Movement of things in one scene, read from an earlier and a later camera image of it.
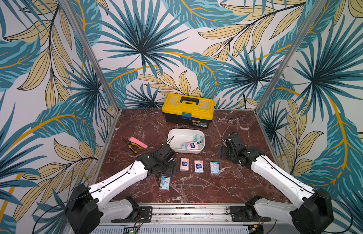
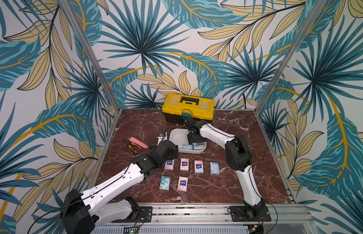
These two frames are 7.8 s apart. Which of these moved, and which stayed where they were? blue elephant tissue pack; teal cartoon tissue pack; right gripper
Moved: right gripper
Stayed: teal cartoon tissue pack; blue elephant tissue pack
